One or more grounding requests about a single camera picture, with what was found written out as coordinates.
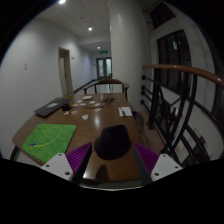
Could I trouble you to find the green mouse pad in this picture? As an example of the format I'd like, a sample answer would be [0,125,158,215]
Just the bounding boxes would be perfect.
[21,123,78,164]

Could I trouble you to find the small upper window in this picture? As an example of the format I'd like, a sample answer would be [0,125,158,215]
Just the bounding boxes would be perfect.
[148,2,177,30]

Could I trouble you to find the white notepad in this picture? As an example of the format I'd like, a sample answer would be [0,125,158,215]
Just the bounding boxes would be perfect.
[118,106,134,118]

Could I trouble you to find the glass double door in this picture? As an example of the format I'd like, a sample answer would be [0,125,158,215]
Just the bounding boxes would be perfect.
[96,57,113,80]

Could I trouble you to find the white side door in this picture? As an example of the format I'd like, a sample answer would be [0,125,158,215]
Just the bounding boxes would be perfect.
[57,46,74,98]

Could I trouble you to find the dark framed window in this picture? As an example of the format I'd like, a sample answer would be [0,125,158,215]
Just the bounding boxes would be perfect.
[156,29,193,96]

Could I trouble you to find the black railing with wooden handrail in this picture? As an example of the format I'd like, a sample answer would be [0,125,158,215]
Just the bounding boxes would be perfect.
[139,63,224,165]

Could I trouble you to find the black cable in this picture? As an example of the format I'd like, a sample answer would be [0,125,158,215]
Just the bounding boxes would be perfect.
[69,96,125,116]

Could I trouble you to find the dark closed laptop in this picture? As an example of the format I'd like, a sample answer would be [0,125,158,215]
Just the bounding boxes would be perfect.
[33,98,74,118]

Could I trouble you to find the wooden chair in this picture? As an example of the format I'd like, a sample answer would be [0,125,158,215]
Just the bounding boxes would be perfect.
[82,78,130,100]

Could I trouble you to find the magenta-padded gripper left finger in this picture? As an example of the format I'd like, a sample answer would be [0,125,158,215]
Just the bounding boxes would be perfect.
[40,142,94,186]

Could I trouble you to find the black computer mouse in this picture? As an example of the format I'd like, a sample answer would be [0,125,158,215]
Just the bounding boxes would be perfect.
[93,124,132,161]

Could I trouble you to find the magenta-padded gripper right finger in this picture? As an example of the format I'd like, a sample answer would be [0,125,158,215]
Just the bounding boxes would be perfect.
[132,142,184,186]

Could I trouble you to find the ceiling lights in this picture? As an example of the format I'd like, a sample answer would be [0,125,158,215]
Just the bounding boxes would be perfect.
[58,0,101,50]

